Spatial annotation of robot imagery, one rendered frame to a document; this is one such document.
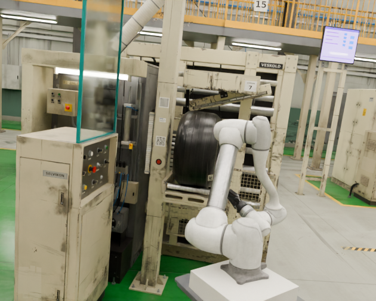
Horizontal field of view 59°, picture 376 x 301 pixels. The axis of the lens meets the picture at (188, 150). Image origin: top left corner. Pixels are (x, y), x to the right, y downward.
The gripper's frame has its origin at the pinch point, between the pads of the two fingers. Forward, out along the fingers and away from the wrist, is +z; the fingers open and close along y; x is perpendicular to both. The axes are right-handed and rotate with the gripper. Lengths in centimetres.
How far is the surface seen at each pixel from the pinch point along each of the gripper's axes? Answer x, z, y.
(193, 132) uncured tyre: -3.2, 36.5, -25.8
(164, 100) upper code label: -7, 71, -34
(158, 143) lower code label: -19, 60, -6
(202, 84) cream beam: 31, 77, -34
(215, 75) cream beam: 41, 73, -41
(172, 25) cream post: 12, 90, -80
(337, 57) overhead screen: 382, 194, 68
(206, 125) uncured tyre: 7.4, 35.4, -28.1
